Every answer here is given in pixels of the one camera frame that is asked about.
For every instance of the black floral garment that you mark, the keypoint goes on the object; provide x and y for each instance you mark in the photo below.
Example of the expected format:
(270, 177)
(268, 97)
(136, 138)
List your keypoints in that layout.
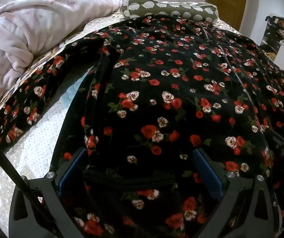
(156, 79)

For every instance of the white shelf with clutter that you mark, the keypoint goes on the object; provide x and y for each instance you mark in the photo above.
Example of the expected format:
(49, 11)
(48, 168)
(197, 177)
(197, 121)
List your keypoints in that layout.
(278, 34)

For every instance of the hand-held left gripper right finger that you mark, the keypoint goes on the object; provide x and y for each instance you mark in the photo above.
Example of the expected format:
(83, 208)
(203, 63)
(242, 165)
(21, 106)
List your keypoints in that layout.
(207, 174)

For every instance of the wooden door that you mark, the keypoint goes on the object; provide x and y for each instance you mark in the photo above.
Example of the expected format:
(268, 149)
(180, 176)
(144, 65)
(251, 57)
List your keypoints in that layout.
(228, 0)

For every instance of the green patterned pillow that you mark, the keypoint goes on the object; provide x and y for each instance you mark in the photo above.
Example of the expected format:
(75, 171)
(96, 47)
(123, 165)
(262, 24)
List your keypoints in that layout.
(166, 8)

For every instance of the pink fleece blanket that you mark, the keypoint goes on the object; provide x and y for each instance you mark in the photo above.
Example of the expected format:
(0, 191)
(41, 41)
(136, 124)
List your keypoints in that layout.
(20, 34)

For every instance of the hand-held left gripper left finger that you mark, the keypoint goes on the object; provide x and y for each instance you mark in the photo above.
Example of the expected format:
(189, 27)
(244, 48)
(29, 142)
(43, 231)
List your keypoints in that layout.
(70, 172)

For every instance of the patterned quilted bedspread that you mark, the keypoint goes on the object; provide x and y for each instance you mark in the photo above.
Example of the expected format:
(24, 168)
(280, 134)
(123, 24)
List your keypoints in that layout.
(45, 133)

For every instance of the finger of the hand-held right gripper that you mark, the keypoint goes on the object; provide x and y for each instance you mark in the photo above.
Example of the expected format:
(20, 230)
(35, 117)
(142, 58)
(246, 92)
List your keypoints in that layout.
(280, 138)

